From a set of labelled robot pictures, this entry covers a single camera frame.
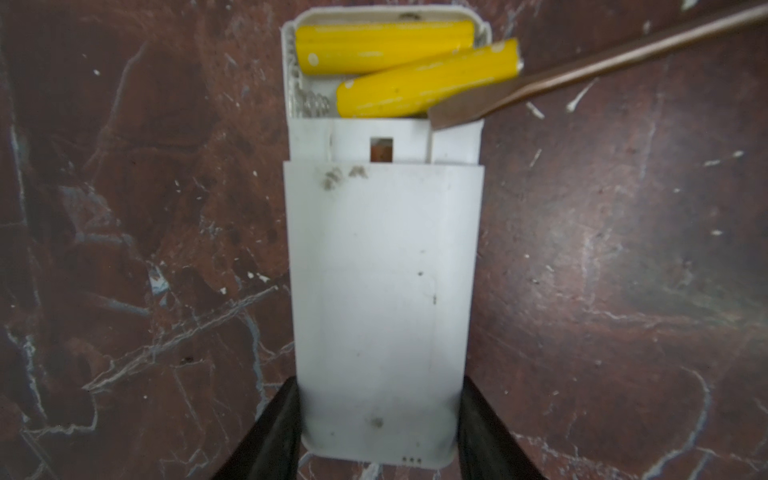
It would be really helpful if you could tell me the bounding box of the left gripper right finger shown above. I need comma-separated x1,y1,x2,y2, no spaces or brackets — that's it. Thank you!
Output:
457,376,546,480

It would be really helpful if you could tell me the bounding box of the black yellow screwdriver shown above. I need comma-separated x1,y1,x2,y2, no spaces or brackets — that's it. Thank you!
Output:
428,1,767,130

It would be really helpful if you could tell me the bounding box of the white remote control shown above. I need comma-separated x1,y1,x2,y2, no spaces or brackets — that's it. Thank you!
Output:
281,5,492,469

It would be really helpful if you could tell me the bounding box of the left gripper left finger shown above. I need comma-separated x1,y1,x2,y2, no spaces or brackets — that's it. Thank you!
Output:
213,376,302,480

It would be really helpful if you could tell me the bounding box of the yellow battery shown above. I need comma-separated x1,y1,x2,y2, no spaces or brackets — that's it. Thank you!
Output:
295,20,475,75
336,38,523,118

